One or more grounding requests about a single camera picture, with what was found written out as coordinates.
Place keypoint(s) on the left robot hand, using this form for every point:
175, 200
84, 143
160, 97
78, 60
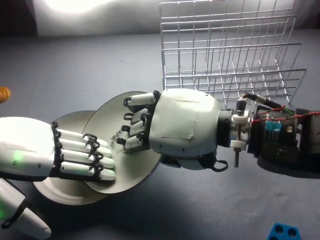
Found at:
25, 150

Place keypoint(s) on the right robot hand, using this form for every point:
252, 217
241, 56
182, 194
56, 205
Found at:
180, 120

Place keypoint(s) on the white round plate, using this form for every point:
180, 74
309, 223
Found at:
67, 195
107, 120

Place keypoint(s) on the orange ribbed toy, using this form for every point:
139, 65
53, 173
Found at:
3, 94

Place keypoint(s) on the grey table cloth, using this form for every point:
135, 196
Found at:
75, 75

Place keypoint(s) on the white backdrop sheet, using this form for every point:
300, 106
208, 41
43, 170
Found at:
100, 15

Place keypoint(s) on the black curtain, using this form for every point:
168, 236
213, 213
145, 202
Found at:
15, 17

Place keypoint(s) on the blue block with round holes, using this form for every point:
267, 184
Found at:
285, 233

